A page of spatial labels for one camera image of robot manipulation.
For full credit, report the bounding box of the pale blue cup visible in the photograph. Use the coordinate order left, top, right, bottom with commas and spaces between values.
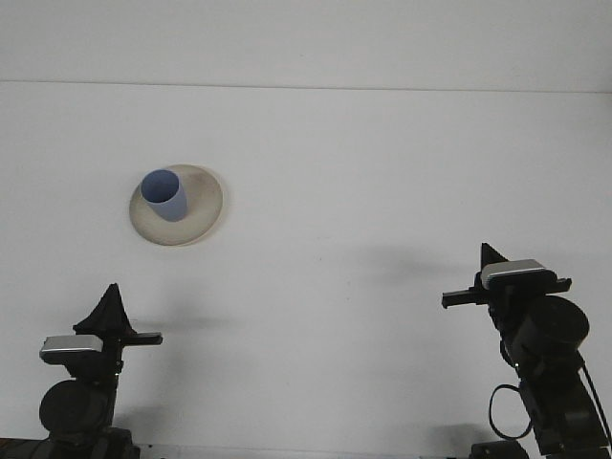
140, 168, 187, 224

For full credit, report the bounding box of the pale round plate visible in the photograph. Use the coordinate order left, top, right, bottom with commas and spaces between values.
128, 164, 225, 249

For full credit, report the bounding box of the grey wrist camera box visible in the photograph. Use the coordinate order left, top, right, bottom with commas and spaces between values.
38, 335, 105, 363
479, 258, 557, 291

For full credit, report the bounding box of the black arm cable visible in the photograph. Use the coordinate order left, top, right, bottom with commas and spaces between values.
487, 361, 612, 441

